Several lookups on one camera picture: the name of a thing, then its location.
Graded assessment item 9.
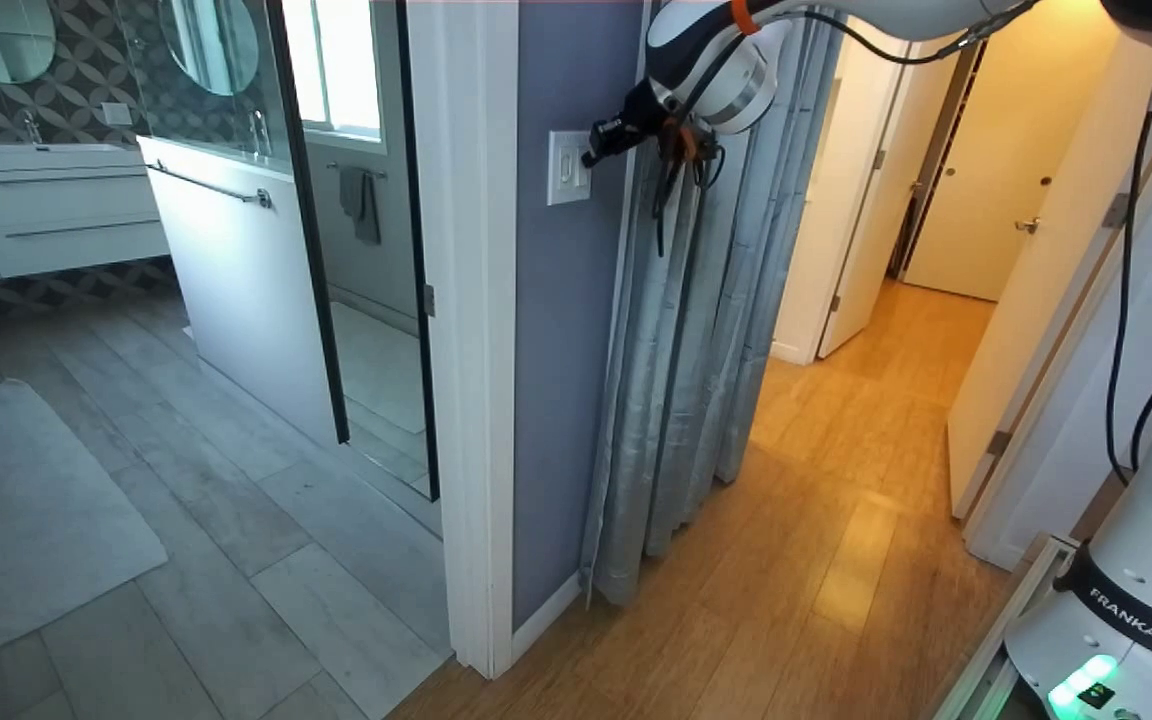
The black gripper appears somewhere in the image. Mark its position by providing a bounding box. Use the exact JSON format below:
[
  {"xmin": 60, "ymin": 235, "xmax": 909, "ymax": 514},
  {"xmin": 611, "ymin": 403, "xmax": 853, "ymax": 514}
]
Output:
[{"xmin": 579, "ymin": 0, "xmax": 776, "ymax": 176}]

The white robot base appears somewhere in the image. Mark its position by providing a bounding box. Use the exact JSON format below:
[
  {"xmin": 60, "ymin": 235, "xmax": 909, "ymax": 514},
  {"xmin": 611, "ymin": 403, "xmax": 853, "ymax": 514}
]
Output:
[{"xmin": 1004, "ymin": 452, "xmax": 1152, "ymax": 720}]

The grey folding closet door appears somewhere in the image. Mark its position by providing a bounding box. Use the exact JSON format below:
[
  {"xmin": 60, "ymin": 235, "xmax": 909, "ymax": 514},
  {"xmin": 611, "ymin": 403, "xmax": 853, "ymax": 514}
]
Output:
[{"xmin": 584, "ymin": 21, "xmax": 839, "ymax": 603}]

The white hallway door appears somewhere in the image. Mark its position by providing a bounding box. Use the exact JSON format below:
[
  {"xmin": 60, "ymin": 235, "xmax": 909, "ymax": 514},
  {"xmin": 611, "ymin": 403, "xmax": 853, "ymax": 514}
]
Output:
[{"xmin": 905, "ymin": 0, "xmax": 1114, "ymax": 302}]

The grey hanging towel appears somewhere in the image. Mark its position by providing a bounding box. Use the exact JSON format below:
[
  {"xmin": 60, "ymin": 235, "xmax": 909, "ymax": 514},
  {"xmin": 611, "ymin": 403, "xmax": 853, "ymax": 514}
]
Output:
[{"xmin": 340, "ymin": 170, "xmax": 380, "ymax": 245}]

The glass shower door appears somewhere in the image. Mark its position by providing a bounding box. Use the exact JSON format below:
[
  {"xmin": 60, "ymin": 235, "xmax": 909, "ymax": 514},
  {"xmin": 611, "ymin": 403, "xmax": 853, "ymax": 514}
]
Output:
[{"xmin": 136, "ymin": 0, "xmax": 440, "ymax": 501}]

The white open door right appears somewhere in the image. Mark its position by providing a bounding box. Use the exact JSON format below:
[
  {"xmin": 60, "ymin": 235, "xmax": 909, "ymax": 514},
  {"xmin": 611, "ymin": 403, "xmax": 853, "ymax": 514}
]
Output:
[{"xmin": 946, "ymin": 44, "xmax": 1152, "ymax": 519}]

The white bathroom vanity cabinet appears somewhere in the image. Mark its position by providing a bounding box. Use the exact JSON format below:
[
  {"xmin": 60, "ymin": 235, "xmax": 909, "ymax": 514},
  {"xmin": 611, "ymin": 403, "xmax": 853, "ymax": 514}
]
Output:
[{"xmin": 0, "ymin": 143, "xmax": 169, "ymax": 280}]

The grey bath mat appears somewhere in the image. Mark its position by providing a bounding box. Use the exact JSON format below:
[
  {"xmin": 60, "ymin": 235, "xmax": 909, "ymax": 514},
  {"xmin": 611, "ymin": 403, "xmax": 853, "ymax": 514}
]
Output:
[{"xmin": 0, "ymin": 381, "xmax": 169, "ymax": 644}]

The white light switch plate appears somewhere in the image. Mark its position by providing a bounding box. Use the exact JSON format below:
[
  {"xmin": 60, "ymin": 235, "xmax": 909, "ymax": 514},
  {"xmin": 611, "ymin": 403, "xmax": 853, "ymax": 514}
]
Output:
[{"xmin": 547, "ymin": 131, "xmax": 590, "ymax": 206}]

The chrome towel bar handle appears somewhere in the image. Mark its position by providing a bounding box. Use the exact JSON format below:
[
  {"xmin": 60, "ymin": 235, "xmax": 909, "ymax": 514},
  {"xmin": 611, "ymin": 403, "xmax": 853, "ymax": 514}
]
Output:
[{"xmin": 144, "ymin": 160, "xmax": 276, "ymax": 209}]

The round wall mirror right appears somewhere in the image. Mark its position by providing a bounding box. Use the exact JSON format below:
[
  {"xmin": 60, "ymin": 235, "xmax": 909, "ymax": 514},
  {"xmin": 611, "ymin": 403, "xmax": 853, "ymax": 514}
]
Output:
[{"xmin": 165, "ymin": 0, "xmax": 260, "ymax": 98}]

